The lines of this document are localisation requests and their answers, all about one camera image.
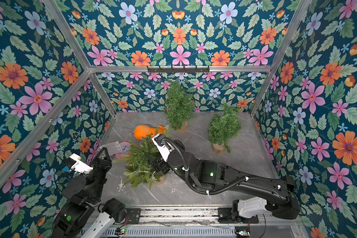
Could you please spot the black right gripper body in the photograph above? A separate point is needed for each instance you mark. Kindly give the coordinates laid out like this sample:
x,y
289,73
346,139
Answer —
x,y
159,163

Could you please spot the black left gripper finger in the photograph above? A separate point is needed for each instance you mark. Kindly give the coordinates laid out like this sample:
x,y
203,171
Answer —
x,y
96,154
105,155

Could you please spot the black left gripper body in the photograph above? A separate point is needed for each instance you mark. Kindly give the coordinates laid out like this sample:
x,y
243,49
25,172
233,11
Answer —
x,y
101,162

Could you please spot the clear battery box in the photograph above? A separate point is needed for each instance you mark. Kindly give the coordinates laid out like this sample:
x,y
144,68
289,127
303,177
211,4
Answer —
x,y
112,148

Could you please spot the light green fern christmas tree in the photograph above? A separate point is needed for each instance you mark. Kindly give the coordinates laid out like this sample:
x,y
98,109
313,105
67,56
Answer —
x,y
138,158

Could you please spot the thin wire string light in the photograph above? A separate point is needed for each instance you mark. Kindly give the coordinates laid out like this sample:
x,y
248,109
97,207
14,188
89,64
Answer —
x,y
136,178

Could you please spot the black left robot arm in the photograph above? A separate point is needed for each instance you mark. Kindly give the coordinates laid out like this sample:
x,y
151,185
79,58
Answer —
x,y
83,194

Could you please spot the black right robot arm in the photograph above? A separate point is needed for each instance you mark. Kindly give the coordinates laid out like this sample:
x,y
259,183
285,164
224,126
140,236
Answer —
x,y
270,196

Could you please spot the dark green tree back centre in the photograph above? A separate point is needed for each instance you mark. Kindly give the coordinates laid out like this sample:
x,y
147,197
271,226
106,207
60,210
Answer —
x,y
179,107

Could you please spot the dark green tree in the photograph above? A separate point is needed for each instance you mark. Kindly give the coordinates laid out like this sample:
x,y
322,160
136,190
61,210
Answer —
x,y
224,126
179,107

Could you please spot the dark green tree back right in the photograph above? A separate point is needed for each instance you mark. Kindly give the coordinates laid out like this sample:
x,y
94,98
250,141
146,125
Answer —
x,y
224,126

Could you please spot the pink alarm clock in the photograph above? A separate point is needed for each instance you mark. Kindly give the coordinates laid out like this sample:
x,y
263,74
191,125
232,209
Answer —
x,y
124,150

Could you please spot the orange plush toy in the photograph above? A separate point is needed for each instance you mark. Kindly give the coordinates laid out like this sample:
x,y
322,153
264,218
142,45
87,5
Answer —
x,y
142,131

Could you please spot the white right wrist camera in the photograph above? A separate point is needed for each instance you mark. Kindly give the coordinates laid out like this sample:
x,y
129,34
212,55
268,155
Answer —
x,y
163,147

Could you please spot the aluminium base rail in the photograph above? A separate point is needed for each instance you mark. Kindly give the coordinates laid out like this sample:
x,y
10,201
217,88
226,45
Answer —
x,y
167,221

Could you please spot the black hook rail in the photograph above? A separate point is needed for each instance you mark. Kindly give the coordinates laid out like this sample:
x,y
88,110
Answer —
x,y
178,69

